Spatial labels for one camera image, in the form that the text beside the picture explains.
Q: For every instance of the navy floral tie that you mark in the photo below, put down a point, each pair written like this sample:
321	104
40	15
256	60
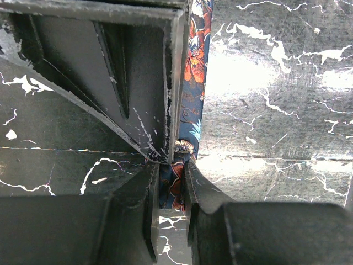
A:
171	179

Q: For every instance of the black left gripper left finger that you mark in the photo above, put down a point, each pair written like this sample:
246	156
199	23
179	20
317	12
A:
120	227

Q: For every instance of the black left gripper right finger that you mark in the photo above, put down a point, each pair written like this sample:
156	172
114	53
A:
224	231

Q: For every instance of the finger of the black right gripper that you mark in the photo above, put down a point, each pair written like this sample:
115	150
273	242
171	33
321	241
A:
121	61

